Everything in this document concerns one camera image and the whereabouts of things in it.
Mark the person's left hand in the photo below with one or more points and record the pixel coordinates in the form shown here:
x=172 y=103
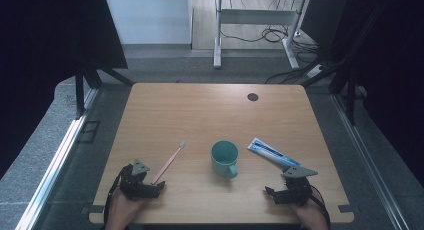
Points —
x=121 y=210

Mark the aluminium rail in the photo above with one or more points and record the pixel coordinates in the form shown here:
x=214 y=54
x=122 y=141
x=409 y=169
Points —
x=53 y=170
x=370 y=163

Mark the blue and white toothpaste tube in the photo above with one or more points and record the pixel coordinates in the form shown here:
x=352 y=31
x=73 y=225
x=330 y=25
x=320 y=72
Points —
x=271 y=154

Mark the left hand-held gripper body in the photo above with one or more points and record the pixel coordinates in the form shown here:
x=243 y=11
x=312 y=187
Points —
x=133 y=186

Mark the white power strip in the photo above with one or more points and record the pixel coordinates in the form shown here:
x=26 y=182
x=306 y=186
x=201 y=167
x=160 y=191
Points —
x=315 y=71

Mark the person's right hand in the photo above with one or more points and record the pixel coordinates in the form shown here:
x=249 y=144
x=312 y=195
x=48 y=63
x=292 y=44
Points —
x=311 y=216

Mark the black table bracket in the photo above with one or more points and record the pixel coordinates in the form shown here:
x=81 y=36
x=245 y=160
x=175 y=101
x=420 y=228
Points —
x=346 y=209
x=93 y=209

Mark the black metal stand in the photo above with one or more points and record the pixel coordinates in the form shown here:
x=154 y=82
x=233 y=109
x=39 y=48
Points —
x=350 y=96
x=80 y=90

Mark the pink toothbrush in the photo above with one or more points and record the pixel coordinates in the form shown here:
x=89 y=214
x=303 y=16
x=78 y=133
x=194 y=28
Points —
x=168 y=162

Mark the black square floor frame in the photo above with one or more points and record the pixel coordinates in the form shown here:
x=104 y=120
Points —
x=89 y=123

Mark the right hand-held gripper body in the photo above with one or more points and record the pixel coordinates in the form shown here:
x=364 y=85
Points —
x=296 y=191

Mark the teal cup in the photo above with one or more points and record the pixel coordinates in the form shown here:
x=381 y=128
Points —
x=224 y=160

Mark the white desk frame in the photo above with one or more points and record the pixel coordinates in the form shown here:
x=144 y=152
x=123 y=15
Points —
x=253 y=16

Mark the black curtain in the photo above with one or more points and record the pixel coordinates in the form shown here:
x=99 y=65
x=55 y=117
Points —
x=40 y=56
x=390 y=73

